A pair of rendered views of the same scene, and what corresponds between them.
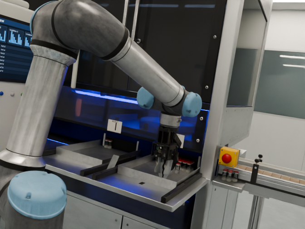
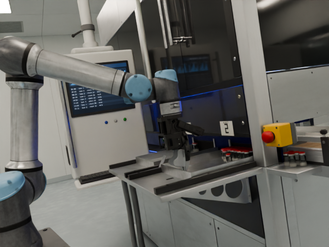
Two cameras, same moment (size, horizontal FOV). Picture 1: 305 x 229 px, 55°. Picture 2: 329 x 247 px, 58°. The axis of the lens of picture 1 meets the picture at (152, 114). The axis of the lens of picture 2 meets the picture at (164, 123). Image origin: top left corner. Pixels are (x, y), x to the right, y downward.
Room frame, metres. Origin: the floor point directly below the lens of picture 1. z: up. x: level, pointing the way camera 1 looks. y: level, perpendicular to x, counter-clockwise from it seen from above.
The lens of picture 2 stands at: (0.28, -0.72, 1.14)
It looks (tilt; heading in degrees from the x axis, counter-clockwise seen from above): 3 degrees down; 41
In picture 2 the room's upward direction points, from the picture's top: 9 degrees counter-clockwise
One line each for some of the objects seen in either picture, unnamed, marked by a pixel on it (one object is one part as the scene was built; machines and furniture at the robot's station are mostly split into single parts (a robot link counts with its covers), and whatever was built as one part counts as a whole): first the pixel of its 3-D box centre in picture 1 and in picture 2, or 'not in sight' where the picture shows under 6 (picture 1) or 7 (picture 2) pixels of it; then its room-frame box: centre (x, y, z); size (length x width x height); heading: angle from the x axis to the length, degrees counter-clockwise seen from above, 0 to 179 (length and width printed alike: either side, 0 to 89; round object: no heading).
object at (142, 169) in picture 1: (163, 169); (212, 162); (1.27, -0.08, 0.90); 0.34 x 0.26 x 0.04; 154
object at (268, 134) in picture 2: (227, 158); (269, 136); (1.23, -0.34, 1.00); 0.04 x 0.04 x 0.04; 64
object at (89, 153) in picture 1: (100, 151); (175, 155); (1.42, 0.22, 0.90); 0.34 x 0.26 x 0.04; 154
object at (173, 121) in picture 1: (170, 120); (171, 109); (1.08, -0.07, 1.13); 0.08 x 0.08 x 0.05
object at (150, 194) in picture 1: (121, 168); (179, 167); (1.28, 0.10, 0.87); 0.70 x 0.48 x 0.02; 64
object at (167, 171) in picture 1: (166, 171); (180, 162); (1.07, -0.08, 0.95); 0.06 x 0.03 x 0.09; 154
